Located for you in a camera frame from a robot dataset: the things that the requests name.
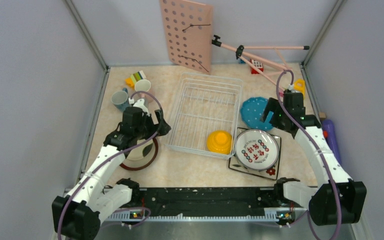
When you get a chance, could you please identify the small wooden block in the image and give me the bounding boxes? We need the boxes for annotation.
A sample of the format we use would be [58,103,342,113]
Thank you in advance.
[318,112,327,121]

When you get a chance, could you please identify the pink pegboard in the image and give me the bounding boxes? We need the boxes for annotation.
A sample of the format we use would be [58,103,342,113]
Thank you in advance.
[159,0,214,74]

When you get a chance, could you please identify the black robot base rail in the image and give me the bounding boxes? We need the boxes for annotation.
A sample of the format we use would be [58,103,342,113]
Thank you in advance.
[122,187,300,219]

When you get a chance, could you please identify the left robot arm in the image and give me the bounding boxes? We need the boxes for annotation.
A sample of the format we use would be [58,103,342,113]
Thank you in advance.
[51,106,171,240]

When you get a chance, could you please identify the stacked coloured toy blocks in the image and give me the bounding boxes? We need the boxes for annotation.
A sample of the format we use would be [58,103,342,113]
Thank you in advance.
[124,70,147,88]

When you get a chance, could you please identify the pink mug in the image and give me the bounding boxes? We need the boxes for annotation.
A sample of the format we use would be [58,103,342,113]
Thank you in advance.
[134,79,154,103]

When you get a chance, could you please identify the yellow triangle toy block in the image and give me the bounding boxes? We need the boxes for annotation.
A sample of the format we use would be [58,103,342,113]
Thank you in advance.
[293,78,306,98]

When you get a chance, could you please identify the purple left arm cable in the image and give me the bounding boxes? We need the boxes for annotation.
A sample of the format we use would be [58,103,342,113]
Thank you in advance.
[56,91,165,240]

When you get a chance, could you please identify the yellow ribbed bowl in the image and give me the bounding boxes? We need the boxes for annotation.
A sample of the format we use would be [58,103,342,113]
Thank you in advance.
[206,130,233,155]

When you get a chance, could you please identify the square floral plate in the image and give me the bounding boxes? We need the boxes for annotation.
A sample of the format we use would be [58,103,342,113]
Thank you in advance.
[228,127,282,180]

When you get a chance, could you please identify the blue grey mug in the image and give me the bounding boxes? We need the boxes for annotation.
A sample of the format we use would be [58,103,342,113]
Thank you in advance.
[110,88,131,112]

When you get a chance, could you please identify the round white patterned plate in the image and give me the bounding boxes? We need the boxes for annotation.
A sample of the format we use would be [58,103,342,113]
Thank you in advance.
[235,129,281,171]

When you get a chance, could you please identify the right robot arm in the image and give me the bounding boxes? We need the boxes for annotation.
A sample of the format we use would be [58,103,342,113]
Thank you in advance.
[260,91,367,226]

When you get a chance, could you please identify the white wire dish rack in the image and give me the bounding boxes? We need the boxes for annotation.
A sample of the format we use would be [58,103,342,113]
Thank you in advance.
[165,72,244,159]

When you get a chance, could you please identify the pink tripod stand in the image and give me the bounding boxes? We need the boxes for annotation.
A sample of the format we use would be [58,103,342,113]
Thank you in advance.
[211,35,310,85]

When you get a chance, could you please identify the red toy block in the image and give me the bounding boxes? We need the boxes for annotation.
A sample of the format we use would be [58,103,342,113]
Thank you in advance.
[249,58,264,75]

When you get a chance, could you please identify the teal polka dot plate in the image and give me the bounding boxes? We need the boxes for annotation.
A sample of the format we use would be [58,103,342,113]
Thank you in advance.
[239,96,274,132]

